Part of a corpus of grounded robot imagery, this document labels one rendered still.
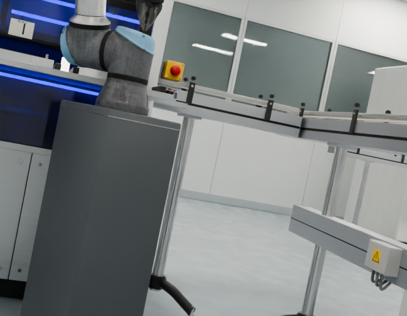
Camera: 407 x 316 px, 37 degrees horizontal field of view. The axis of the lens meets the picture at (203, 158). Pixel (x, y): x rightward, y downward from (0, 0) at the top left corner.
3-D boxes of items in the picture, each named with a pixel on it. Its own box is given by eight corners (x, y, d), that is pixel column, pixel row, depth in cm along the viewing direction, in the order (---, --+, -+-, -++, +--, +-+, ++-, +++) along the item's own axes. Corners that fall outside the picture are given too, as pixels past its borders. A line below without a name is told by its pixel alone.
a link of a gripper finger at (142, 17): (138, 27, 205) (143, 0, 205) (135, 29, 211) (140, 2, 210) (147, 29, 206) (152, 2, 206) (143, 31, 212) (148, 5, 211)
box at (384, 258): (363, 265, 199) (369, 239, 199) (376, 267, 201) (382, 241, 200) (383, 275, 188) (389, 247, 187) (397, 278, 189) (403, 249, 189)
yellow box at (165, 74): (160, 78, 245) (163, 61, 245) (177, 82, 247) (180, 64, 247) (163, 78, 238) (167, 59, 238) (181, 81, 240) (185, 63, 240)
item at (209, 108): (148, 106, 248) (156, 68, 247) (142, 105, 262) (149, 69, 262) (300, 137, 267) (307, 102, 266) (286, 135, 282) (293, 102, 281)
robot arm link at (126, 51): (139, 77, 165) (148, 27, 164) (95, 69, 169) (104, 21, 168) (155, 83, 176) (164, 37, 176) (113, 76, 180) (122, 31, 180)
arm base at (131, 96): (158, 118, 172) (165, 84, 172) (114, 109, 162) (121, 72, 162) (127, 113, 183) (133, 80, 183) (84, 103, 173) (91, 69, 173)
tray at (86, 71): (70, 79, 237) (72, 70, 237) (135, 93, 244) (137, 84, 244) (76, 76, 205) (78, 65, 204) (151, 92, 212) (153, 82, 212)
